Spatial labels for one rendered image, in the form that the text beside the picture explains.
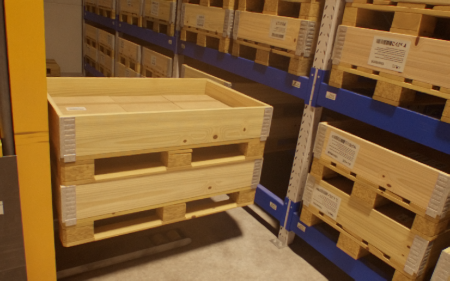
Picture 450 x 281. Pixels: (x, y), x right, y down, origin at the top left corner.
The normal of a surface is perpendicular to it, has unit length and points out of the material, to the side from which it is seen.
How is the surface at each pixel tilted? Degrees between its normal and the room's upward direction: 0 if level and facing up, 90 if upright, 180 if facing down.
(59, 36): 90
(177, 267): 0
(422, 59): 90
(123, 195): 90
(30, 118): 90
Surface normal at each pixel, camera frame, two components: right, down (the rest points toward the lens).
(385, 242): -0.81, 0.11
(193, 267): 0.13, -0.93
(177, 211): 0.56, 0.36
